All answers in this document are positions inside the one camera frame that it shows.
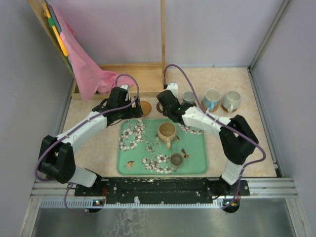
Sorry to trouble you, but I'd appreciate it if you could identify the small grey cup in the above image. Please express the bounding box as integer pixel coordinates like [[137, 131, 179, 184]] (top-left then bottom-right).
[[170, 153, 184, 171]]

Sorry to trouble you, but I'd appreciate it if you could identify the light brown wooden coaster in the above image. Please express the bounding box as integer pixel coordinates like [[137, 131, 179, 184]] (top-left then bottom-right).
[[221, 104, 237, 113]]

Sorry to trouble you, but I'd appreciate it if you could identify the light blue mug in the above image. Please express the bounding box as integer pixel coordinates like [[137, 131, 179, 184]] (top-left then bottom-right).
[[203, 88, 221, 111]]

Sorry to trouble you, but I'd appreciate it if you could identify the small blue-grey cup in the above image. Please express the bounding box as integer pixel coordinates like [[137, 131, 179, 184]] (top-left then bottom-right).
[[182, 91, 195, 105]]

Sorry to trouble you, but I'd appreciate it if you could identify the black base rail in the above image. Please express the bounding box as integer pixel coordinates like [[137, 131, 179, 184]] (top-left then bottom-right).
[[75, 177, 250, 204]]

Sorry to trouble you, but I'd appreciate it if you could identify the dark reddish wooden coaster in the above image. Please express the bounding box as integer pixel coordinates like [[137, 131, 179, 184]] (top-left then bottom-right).
[[156, 102, 162, 114]]

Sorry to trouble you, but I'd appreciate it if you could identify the light woven coaster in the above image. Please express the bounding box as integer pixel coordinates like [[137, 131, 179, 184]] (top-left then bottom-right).
[[200, 100, 219, 113]]

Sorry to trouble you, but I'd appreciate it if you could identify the wooden rack stand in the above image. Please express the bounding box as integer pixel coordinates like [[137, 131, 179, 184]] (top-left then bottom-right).
[[28, 0, 166, 97]]

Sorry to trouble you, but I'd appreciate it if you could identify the white grey mug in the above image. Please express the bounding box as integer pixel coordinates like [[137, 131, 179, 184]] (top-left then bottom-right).
[[222, 90, 241, 109]]

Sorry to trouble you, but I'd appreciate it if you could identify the green floral tray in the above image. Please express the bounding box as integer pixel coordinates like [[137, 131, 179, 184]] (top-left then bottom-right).
[[117, 119, 208, 176]]

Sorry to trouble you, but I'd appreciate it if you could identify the yellow green hanger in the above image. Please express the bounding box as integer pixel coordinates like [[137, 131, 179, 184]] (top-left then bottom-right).
[[41, 0, 69, 57]]

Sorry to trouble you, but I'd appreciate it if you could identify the pink cloth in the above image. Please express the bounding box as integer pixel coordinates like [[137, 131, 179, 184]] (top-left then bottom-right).
[[48, 2, 136, 102]]

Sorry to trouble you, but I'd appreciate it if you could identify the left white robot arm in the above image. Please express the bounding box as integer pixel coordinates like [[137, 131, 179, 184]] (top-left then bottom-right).
[[35, 85, 143, 196]]

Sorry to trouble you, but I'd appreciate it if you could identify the woven rattan coaster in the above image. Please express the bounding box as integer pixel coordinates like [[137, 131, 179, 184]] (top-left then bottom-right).
[[140, 101, 152, 117]]

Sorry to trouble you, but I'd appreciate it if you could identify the beige mug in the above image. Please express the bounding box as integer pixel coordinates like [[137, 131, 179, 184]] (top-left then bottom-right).
[[157, 122, 178, 150]]

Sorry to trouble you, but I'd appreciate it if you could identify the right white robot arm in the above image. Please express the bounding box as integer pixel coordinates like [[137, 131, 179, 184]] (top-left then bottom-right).
[[157, 83, 258, 196]]

